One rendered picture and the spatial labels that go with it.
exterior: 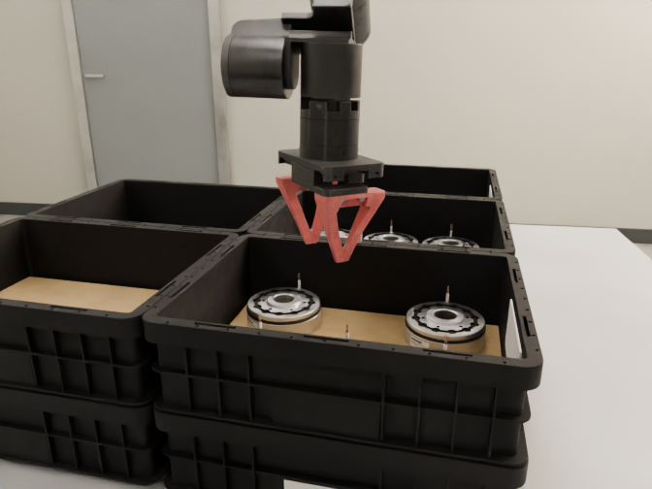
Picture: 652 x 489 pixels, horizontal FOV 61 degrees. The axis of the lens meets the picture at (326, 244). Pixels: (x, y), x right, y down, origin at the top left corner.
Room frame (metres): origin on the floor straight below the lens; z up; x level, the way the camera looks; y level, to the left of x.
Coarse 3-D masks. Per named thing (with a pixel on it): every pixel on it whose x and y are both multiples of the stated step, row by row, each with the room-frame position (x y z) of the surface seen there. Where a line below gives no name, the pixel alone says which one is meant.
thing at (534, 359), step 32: (224, 256) 0.70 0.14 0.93; (480, 256) 0.70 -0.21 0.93; (512, 256) 0.70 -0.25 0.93; (192, 288) 0.60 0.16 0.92; (512, 288) 0.59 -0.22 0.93; (160, 320) 0.51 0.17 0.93; (192, 320) 0.51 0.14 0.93; (256, 352) 0.48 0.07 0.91; (288, 352) 0.47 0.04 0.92; (320, 352) 0.46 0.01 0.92; (352, 352) 0.45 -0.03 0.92; (384, 352) 0.45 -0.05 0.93; (416, 352) 0.44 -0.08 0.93; (448, 352) 0.45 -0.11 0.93; (480, 384) 0.43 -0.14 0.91; (512, 384) 0.42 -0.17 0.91
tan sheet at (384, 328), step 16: (240, 320) 0.70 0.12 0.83; (336, 320) 0.70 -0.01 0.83; (352, 320) 0.70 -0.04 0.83; (368, 320) 0.70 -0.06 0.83; (384, 320) 0.70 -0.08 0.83; (400, 320) 0.70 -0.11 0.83; (336, 336) 0.66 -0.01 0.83; (352, 336) 0.66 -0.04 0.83; (368, 336) 0.66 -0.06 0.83; (384, 336) 0.66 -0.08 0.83; (400, 336) 0.66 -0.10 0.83; (496, 336) 0.66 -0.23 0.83; (480, 352) 0.61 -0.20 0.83; (496, 352) 0.61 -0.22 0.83
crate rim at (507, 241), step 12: (300, 192) 1.06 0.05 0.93; (312, 192) 1.07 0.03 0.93; (492, 204) 0.99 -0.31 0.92; (504, 204) 0.97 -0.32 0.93; (264, 216) 0.89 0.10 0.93; (504, 216) 0.89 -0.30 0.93; (252, 228) 0.82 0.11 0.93; (504, 228) 0.82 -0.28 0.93; (372, 240) 0.76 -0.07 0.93; (504, 240) 0.76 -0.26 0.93; (504, 252) 0.71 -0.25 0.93
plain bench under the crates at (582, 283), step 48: (528, 240) 1.44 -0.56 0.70; (576, 240) 1.44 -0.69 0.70; (624, 240) 1.44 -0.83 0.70; (528, 288) 1.11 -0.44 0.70; (576, 288) 1.11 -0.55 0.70; (624, 288) 1.11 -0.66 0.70; (576, 336) 0.90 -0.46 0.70; (624, 336) 0.90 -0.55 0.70; (576, 384) 0.74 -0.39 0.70; (624, 384) 0.74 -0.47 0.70; (528, 432) 0.63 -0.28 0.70; (576, 432) 0.63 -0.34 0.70; (624, 432) 0.63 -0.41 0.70; (0, 480) 0.54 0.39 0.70; (48, 480) 0.54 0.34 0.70; (96, 480) 0.54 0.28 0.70; (528, 480) 0.54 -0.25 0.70; (576, 480) 0.54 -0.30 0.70; (624, 480) 0.54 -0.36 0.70
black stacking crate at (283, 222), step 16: (288, 208) 0.98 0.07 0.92; (304, 208) 1.07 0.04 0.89; (352, 208) 1.05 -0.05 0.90; (384, 208) 1.03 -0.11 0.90; (400, 208) 1.03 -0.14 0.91; (416, 208) 1.02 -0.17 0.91; (432, 208) 1.01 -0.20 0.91; (448, 208) 1.01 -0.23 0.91; (464, 208) 1.00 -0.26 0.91; (480, 208) 0.99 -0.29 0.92; (272, 224) 0.89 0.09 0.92; (288, 224) 0.98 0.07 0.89; (352, 224) 1.05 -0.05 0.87; (368, 224) 1.04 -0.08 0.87; (384, 224) 1.03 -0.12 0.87; (400, 224) 1.03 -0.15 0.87; (416, 224) 1.02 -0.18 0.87; (432, 224) 1.01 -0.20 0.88; (448, 224) 1.01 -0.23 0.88; (464, 224) 1.00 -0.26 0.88; (480, 224) 0.99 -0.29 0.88; (496, 224) 0.92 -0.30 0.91; (480, 240) 0.99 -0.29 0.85; (496, 240) 0.88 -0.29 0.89
